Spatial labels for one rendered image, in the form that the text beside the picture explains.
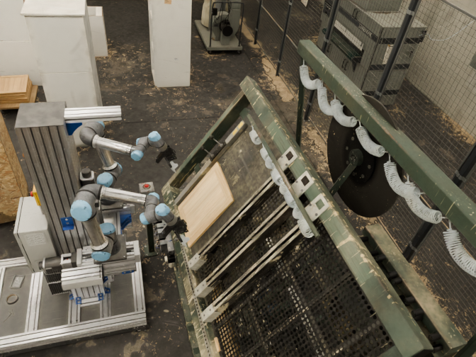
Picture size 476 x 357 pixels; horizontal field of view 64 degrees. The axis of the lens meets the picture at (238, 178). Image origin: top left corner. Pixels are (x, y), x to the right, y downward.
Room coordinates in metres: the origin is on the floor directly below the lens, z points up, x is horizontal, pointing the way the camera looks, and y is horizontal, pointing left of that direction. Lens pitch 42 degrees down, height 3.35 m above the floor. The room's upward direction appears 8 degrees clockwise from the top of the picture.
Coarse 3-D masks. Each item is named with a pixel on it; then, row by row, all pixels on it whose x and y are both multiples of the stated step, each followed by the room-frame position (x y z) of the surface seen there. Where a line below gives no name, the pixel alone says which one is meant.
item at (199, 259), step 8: (272, 152) 1.82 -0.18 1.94; (280, 160) 1.88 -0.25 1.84; (288, 160) 1.85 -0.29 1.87; (272, 168) 1.81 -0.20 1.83; (288, 168) 1.86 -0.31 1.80; (288, 176) 1.85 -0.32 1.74; (264, 184) 1.84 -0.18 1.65; (272, 184) 1.81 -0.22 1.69; (256, 192) 1.83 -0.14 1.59; (264, 192) 1.79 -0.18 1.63; (272, 192) 1.82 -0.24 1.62; (248, 200) 1.81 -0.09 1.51; (256, 200) 1.78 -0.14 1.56; (264, 200) 1.80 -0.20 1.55; (240, 208) 1.79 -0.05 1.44; (248, 208) 1.76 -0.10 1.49; (256, 208) 1.78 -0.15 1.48; (232, 216) 1.78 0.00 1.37; (240, 216) 1.74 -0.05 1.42; (248, 216) 1.76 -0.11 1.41; (232, 224) 1.72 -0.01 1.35; (240, 224) 1.74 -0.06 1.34; (224, 232) 1.70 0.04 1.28; (232, 232) 1.72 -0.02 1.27; (216, 240) 1.69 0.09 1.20; (224, 240) 1.70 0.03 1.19; (208, 248) 1.67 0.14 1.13; (216, 248) 1.68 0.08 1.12; (200, 256) 1.64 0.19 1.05; (208, 256) 1.66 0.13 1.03; (192, 264) 1.62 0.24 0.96; (200, 264) 1.64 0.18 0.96
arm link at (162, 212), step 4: (160, 204) 1.55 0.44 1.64; (164, 204) 1.55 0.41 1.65; (156, 208) 1.52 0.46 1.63; (160, 208) 1.52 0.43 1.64; (164, 208) 1.52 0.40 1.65; (168, 208) 1.54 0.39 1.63; (156, 212) 1.50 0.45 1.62; (160, 212) 1.49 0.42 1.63; (164, 212) 1.50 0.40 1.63; (168, 212) 1.52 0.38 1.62; (172, 212) 1.55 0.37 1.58; (156, 216) 1.50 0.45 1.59; (160, 216) 1.50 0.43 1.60; (164, 216) 1.50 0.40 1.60; (168, 216) 1.51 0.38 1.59; (172, 216) 1.53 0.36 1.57; (164, 220) 1.50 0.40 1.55; (168, 220) 1.50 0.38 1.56
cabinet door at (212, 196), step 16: (208, 176) 2.28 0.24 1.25; (224, 176) 2.19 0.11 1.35; (192, 192) 2.25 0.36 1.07; (208, 192) 2.15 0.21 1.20; (224, 192) 2.05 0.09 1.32; (192, 208) 2.12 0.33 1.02; (208, 208) 2.02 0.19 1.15; (224, 208) 1.93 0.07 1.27; (192, 224) 1.99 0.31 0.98; (208, 224) 1.89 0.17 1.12; (192, 240) 1.86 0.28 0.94
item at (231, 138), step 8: (240, 128) 2.44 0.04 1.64; (232, 136) 2.42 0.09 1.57; (224, 152) 2.39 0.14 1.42; (208, 160) 2.39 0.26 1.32; (216, 160) 2.37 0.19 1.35; (208, 168) 2.35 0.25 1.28; (200, 176) 2.32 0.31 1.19; (192, 184) 2.30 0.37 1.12; (184, 192) 2.28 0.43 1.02; (176, 200) 2.26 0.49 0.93
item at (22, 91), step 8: (0, 80) 4.69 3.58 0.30; (8, 80) 4.72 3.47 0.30; (16, 80) 4.75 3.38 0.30; (24, 80) 4.77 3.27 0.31; (0, 88) 4.50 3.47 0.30; (8, 88) 4.53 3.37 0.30; (16, 88) 4.55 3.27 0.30; (24, 88) 4.57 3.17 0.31; (32, 88) 4.87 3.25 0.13; (0, 96) 4.36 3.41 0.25; (8, 96) 4.42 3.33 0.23; (16, 96) 4.45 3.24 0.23; (24, 96) 4.49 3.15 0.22; (32, 96) 4.65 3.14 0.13; (0, 104) 4.35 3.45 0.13; (8, 104) 4.38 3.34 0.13; (16, 104) 4.41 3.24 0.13
